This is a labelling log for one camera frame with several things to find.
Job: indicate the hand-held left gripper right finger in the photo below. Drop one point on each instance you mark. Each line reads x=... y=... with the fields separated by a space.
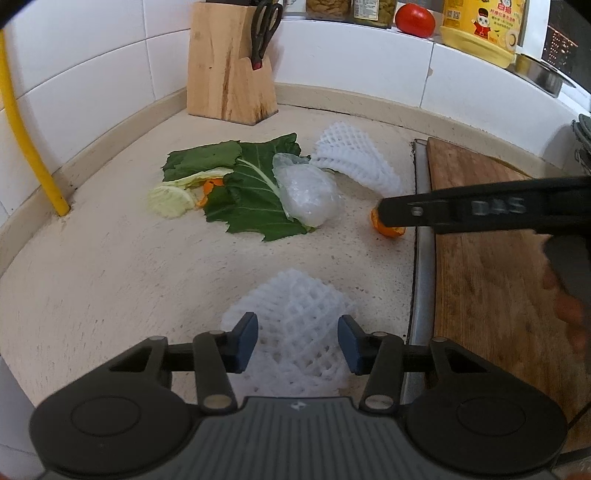
x=351 y=344

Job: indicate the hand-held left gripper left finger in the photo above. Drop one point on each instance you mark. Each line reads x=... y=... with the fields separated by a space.
x=244 y=341

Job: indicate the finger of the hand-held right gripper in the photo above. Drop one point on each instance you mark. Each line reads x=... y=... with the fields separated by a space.
x=406 y=210

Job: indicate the orange peel piece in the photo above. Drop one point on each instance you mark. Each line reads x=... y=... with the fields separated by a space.
x=385 y=229
x=208 y=187

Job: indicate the white foam fruit net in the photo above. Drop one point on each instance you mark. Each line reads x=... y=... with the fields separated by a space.
x=295 y=304
x=355 y=157

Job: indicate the person's right hand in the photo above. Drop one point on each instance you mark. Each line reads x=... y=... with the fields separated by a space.
x=575 y=318

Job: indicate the wooden cutting board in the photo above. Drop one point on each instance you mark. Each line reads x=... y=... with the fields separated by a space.
x=489 y=286

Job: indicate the crumpled clear plastic bag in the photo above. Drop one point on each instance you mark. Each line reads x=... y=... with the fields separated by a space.
x=304 y=194

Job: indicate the steel bowl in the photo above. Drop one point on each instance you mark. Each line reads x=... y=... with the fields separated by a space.
x=542 y=76

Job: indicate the dark window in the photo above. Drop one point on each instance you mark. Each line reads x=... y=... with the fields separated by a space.
x=565 y=41

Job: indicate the yellow plastic bottle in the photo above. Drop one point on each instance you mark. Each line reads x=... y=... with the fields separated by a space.
x=480 y=32

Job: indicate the small green leaf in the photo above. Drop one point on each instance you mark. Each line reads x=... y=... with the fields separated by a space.
x=198 y=159

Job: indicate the red tomato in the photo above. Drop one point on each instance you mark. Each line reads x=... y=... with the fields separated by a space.
x=415 y=21

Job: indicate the glass jar green contents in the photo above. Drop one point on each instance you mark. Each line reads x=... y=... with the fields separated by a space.
x=375 y=11

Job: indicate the glass jar brown contents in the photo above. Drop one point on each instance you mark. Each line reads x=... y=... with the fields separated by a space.
x=328 y=8

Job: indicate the black scissors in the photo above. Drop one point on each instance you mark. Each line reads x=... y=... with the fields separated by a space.
x=262 y=46

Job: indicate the wooden knife block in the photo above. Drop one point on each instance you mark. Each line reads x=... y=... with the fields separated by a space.
x=221 y=69

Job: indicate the yellow pipe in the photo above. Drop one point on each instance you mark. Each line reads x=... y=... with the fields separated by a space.
x=27 y=138

